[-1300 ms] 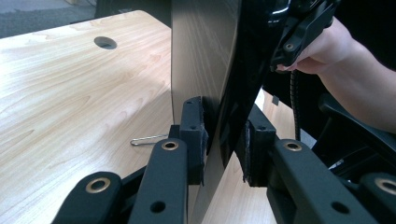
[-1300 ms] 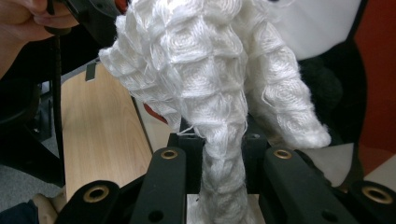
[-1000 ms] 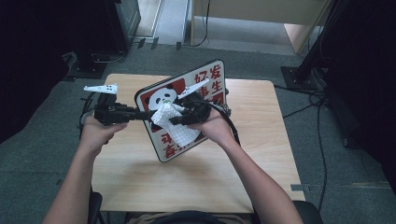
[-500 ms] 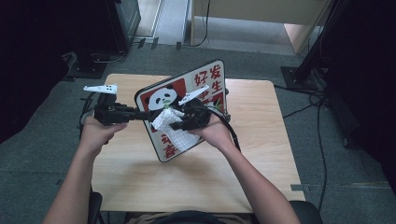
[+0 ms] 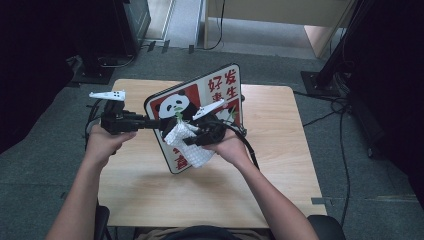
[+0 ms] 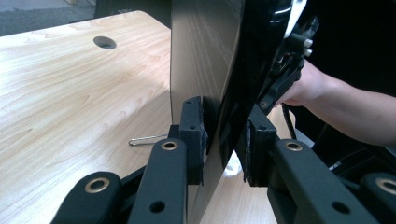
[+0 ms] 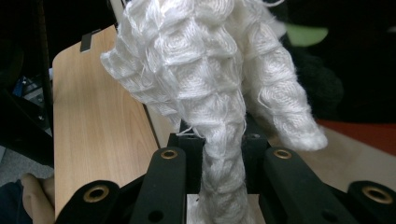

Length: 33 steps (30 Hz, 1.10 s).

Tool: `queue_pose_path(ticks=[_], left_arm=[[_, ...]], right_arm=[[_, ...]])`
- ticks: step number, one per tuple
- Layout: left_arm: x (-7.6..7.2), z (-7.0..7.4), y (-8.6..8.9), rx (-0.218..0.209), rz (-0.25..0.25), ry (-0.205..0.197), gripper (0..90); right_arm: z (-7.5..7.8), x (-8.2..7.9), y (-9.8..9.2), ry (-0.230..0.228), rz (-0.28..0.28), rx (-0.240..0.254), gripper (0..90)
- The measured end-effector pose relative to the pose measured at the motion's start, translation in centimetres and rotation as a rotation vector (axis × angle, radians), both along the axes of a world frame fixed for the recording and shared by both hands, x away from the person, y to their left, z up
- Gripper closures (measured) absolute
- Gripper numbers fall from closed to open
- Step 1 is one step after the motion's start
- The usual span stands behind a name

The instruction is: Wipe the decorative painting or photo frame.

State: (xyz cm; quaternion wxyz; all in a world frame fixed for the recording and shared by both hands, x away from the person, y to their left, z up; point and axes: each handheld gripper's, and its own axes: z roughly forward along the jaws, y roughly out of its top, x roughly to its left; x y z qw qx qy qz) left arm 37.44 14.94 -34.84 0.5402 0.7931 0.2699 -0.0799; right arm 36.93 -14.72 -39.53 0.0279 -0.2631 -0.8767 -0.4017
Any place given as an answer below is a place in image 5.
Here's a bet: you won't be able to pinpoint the panda print square board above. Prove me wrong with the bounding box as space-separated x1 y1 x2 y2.
143 63 247 175

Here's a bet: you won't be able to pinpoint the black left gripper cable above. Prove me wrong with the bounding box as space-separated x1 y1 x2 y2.
84 98 104 141

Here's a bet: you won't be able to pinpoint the black hanging cable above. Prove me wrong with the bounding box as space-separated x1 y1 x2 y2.
203 0 226 51

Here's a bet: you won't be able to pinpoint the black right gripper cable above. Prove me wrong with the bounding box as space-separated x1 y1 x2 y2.
199 119 260 170

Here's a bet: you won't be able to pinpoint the white waffle cloth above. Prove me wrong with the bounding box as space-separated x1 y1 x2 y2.
163 120 216 169

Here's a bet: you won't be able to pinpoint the black chair armrest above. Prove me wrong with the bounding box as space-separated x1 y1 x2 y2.
306 214 347 240
94 204 112 240

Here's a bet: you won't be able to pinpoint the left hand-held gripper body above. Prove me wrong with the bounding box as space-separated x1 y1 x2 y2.
88 89 148 135

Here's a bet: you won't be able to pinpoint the light wooden furniture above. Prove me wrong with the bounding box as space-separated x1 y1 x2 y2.
203 0 354 59

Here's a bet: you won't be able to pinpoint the black floor cable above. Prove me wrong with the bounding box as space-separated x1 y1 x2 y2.
301 99 351 228

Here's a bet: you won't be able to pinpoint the black cabinet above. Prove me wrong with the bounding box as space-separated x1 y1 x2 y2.
111 0 152 58

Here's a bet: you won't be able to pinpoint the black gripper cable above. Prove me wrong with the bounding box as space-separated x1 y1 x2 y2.
84 98 104 141
199 119 260 170

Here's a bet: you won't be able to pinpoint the person's right hand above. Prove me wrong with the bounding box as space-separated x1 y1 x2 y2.
203 128 254 168

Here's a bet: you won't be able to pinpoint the black metal stand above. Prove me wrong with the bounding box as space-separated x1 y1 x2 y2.
301 0 371 98

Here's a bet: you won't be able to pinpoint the person's left hand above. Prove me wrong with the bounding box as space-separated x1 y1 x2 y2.
84 124 138 166

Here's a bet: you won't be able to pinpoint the black flat stand base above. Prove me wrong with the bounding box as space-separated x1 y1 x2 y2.
71 53 116 85

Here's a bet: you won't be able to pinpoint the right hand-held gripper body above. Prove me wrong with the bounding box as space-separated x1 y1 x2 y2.
192 98 228 146

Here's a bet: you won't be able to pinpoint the dark curtain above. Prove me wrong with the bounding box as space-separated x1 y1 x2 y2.
0 0 84 154
346 0 424 211

